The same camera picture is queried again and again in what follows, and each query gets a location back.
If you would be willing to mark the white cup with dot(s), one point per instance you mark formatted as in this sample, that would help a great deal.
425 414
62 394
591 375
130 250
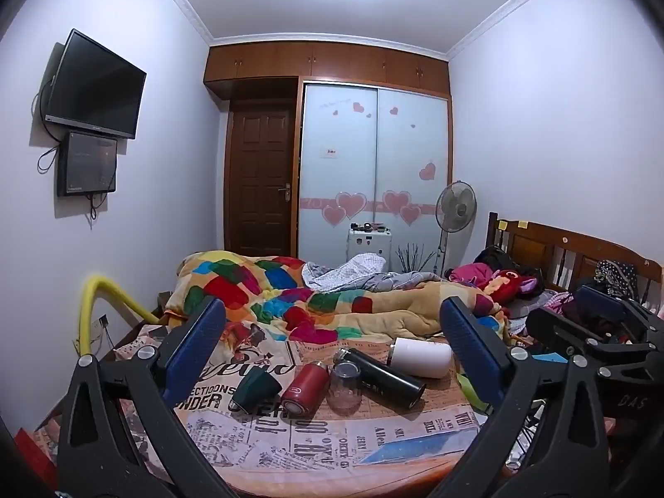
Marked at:
421 358

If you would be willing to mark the wooden overhead cabinet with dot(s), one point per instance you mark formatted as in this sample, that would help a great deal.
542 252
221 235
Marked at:
332 65

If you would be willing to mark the wooden bed headboard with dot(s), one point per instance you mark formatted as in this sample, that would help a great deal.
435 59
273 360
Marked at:
565 246

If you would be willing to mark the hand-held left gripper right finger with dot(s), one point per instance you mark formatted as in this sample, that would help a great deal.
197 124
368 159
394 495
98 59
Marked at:
469 342

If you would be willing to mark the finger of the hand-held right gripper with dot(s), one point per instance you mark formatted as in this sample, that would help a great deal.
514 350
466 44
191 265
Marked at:
552 327
601 302

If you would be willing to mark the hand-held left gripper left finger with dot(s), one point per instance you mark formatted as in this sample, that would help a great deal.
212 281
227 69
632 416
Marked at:
199 342

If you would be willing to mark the wall-mounted black television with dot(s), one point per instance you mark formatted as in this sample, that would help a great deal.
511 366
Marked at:
96 85

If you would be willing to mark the yellow foam tube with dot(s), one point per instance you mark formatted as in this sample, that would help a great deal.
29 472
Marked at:
111 288

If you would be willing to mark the pink garment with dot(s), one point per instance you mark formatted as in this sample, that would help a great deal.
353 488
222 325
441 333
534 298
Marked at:
471 274

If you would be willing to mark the red box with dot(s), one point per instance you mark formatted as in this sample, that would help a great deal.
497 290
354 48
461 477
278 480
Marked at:
33 459

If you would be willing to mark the small black wall monitor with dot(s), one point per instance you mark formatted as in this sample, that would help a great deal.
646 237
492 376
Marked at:
85 166

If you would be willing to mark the dark decorative twigs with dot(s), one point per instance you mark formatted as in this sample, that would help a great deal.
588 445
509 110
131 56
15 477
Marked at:
415 259

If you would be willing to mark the colourful patchwork blanket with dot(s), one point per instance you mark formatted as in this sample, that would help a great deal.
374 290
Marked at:
249 282

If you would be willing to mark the black polka dot bag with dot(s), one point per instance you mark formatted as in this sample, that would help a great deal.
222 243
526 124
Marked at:
616 277

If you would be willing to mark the dark green cup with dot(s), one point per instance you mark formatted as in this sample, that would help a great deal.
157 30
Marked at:
255 390

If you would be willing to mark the small white cabinet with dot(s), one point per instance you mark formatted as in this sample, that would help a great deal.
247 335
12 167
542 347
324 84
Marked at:
367 246

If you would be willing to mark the red thermos bottle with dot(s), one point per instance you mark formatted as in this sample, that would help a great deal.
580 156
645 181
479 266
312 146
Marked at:
303 390

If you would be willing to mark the frosted sliding-door wardrobe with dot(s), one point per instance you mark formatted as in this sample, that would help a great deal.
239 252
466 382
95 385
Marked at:
373 166

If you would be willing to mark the grey cloth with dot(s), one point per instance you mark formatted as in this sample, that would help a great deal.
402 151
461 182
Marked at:
404 280

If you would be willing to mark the standing electric fan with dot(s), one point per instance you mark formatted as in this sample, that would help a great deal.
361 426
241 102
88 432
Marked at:
456 207

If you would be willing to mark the brown wooden door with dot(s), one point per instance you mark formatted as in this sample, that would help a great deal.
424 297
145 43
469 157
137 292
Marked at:
259 181

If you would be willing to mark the black thermos bottle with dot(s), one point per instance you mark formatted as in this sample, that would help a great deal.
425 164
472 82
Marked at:
386 381

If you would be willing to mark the clear glass cup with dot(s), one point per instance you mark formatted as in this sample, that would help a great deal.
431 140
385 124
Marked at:
344 391

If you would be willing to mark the white patterned cloth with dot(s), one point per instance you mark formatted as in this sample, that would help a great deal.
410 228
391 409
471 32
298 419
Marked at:
345 272

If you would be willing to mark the red plush toy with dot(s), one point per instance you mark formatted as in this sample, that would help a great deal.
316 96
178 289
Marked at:
511 282

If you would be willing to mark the wall socket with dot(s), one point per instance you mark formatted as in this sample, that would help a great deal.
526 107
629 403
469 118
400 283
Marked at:
101 324

